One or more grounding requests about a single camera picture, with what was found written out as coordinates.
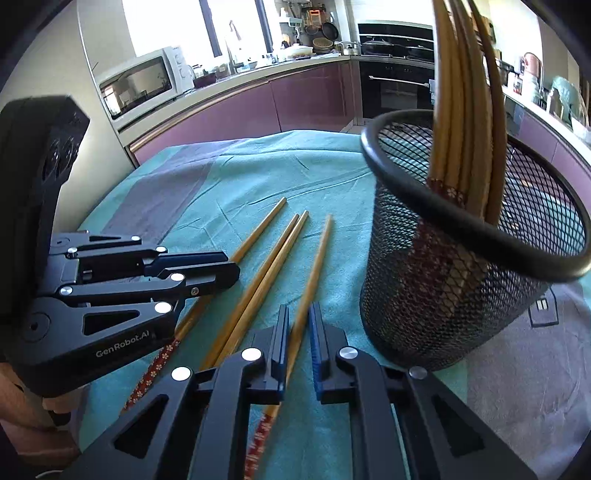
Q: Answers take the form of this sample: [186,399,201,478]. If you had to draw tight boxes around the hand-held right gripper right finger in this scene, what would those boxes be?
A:
[308,302,539,480]

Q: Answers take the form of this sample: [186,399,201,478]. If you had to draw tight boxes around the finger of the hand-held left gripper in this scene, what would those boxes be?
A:
[48,232,232,283]
[58,261,242,339]

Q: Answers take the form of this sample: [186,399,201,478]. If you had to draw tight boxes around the black built-in oven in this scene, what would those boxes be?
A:
[358,60,437,121]

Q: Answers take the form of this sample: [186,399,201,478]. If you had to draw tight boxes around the single chopstick red patterned end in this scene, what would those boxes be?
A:
[198,213,301,371]
[242,215,334,480]
[121,197,288,415]
[215,210,310,367]

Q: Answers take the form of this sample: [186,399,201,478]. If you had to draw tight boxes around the person's left hand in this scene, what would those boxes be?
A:
[0,362,81,469]

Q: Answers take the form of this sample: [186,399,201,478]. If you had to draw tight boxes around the white microwave oven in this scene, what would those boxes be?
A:
[98,46,195,121]

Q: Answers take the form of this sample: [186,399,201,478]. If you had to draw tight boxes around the bunch of wooden chopsticks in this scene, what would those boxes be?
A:
[406,0,509,319]

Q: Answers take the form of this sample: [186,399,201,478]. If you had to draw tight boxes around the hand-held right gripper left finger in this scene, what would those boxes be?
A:
[60,305,291,480]

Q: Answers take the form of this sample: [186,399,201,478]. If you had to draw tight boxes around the black mesh utensil holder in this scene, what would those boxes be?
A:
[359,109,591,372]

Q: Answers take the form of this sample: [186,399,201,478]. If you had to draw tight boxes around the black range hood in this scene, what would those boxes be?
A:
[358,21,435,44]

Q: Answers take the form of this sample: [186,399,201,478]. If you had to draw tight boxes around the teal and purple tablecloth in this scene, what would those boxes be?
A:
[76,130,591,480]

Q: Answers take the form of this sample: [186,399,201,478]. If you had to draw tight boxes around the sink faucet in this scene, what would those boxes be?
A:
[226,21,243,75]

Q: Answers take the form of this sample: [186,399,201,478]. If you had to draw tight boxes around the grey refrigerator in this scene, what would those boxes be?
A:
[0,0,139,232]

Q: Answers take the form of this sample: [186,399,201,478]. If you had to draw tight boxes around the kitchen window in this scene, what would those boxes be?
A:
[124,0,278,61]

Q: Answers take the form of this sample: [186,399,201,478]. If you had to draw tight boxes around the mint green kitchen appliance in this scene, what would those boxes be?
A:
[549,76,587,125]

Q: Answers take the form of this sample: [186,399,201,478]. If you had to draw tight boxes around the purple lower kitchen cabinets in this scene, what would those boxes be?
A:
[115,60,361,167]
[505,102,591,185]

